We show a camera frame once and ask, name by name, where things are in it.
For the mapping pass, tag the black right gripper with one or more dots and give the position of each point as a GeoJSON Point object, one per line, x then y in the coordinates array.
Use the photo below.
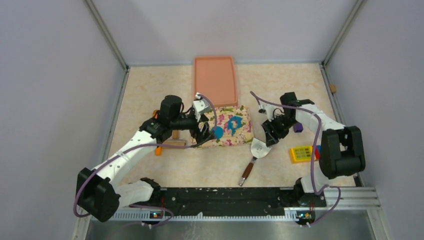
{"type": "Point", "coordinates": [272, 136]}

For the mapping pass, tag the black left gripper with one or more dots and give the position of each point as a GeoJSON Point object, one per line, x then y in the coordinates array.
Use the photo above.
{"type": "Point", "coordinates": [196, 133]}

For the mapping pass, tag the metal scraper wooden handle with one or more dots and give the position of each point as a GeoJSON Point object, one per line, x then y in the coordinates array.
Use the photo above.
{"type": "Point", "coordinates": [258, 150]}

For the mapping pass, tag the wooden double-ended roller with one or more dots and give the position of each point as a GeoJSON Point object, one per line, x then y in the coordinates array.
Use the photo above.
{"type": "Point", "coordinates": [175, 139]}

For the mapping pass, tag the blue dough piece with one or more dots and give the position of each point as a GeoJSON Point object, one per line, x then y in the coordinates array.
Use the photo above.
{"type": "Point", "coordinates": [218, 132]}

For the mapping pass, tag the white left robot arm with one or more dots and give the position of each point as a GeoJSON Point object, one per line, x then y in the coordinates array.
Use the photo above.
{"type": "Point", "coordinates": [98, 190]}

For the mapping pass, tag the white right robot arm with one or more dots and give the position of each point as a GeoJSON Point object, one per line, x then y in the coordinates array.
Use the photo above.
{"type": "Point", "coordinates": [341, 147]}

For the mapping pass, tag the purple toy block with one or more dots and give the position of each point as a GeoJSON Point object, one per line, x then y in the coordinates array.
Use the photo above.
{"type": "Point", "coordinates": [298, 128]}

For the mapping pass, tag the yellow red blue toy block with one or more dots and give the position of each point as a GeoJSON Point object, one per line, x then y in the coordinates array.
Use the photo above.
{"type": "Point", "coordinates": [303, 154]}

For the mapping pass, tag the pink rectangular tray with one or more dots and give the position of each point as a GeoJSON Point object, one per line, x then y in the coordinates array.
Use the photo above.
{"type": "Point", "coordinates": [215, 78]}

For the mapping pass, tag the small wooden cork piece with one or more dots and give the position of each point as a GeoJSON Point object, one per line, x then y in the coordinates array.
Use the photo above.
{"type": "Point", "coordinates": [333, 88]}

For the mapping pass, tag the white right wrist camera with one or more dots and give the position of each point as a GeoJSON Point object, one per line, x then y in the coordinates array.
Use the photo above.
{"type": "Point", "coordinates": [267, 109]}

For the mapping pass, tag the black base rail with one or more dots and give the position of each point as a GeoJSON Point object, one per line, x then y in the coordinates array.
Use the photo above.
{"type": "Point", "coordinates": [232, 201]}

